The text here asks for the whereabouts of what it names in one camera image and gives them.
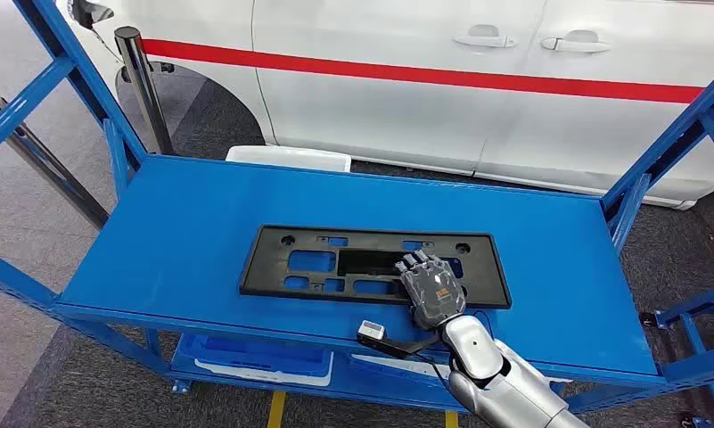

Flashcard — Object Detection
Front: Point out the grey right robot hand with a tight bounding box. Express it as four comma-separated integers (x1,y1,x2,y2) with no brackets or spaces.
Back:
393,249,468,331

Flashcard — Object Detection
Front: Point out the black plastic plate frame part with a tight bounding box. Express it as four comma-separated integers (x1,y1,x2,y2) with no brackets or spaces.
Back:
239,224,513,310

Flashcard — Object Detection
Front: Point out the blue metal shelf rack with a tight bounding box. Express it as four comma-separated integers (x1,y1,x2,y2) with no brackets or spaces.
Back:
0,0,714,428

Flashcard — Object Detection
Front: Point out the blue plastic bin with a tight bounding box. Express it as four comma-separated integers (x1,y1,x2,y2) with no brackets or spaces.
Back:
176,333,334,379

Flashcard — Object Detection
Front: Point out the white car with red stripe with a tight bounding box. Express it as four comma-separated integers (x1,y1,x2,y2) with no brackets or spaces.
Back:
55,0,714,210

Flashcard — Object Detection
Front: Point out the white plastic box lid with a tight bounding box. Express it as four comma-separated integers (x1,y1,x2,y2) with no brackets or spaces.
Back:
225,144,353,174

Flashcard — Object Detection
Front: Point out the black car side mirror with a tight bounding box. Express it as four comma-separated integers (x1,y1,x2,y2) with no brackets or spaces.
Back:
70,0,116,29

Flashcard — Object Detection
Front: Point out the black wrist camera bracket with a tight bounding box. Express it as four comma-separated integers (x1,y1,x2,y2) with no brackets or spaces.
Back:
359,332,443,360

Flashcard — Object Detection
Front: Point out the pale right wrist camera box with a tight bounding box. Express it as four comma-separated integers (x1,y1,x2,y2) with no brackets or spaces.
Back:
356,319,387,345

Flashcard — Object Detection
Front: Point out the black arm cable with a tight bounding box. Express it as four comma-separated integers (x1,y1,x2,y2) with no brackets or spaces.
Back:
415,348,459,395

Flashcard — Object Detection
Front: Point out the white car door handle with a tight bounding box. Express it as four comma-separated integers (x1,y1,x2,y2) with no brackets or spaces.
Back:
452,24,518,50
539,29,611,54

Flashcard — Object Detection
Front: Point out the dark metal stanchion post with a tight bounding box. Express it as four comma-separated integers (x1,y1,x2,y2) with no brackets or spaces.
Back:
114,26,176,156
0,92,111,230

